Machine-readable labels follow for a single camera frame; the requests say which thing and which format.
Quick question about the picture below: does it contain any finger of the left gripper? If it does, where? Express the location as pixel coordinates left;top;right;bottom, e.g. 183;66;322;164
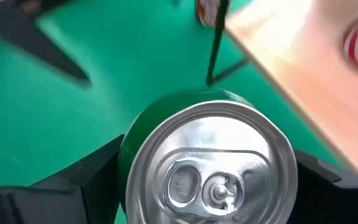
0;12;91;86

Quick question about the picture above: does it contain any green table mat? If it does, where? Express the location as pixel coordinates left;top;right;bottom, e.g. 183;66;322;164
0;0;344;224

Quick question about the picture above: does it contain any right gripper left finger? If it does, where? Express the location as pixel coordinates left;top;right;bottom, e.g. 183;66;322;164
0;134;124;224

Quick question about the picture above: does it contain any green Sprite can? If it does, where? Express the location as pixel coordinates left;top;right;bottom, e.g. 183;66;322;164
116;86;300;224

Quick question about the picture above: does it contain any wooden shelf black metal frame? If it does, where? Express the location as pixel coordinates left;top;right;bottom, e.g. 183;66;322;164
205;0;358;181

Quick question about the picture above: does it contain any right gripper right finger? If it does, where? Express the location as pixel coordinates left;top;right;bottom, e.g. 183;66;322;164
287;149;358;224

